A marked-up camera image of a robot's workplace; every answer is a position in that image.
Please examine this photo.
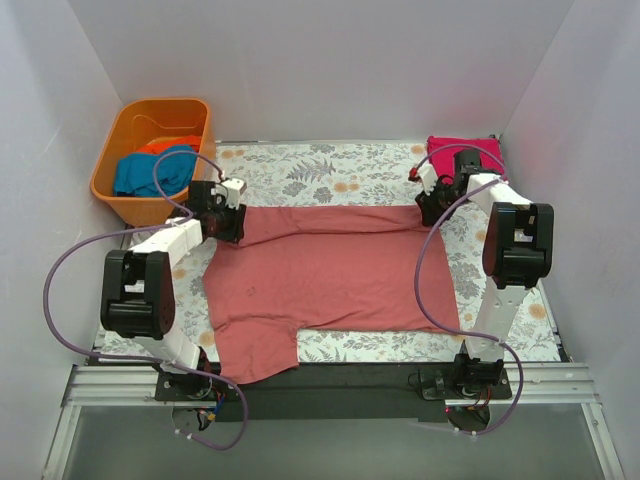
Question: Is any dusty pink t shirt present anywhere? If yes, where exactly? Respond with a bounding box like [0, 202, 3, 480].
[202, 206, 459, 384]

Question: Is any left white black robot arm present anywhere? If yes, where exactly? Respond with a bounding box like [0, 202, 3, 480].
[100, 178, 247, 400]

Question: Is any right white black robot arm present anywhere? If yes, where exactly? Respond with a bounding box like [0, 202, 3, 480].
[409, 143, 554, 405]

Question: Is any folded magenta t shirt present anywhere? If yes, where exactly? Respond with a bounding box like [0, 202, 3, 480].
[426, 136, 505, 177]

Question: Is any floral patterned table mat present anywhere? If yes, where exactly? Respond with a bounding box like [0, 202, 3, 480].
[98, 142, 556, 364]

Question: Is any orange t shirt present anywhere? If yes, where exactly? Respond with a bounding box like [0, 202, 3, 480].
[136, 135, 202, 155]

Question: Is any blue t shirt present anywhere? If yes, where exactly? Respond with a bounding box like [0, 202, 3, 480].
[113, 144, 197, 198]

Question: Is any orange plastic basket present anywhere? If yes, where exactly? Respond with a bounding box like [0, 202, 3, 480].
[90, 97, 216, 227]

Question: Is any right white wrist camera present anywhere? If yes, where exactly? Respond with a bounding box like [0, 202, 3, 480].
[408, 162, 438, 195]

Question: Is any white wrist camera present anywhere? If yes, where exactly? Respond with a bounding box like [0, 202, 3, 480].
[216, 178, 247, 210]
[408, 162, 438, 195]

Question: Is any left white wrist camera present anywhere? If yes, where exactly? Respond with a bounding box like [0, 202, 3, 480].
[216, 178, 247, 210]

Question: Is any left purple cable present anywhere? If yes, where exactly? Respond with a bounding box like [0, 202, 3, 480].
[42, 152, 250, 451]

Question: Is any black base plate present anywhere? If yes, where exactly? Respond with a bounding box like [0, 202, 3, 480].
[154, 362, 517, 428]

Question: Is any aluminium frame rail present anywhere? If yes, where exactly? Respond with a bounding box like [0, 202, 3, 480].
[42, 365, 159, 479]

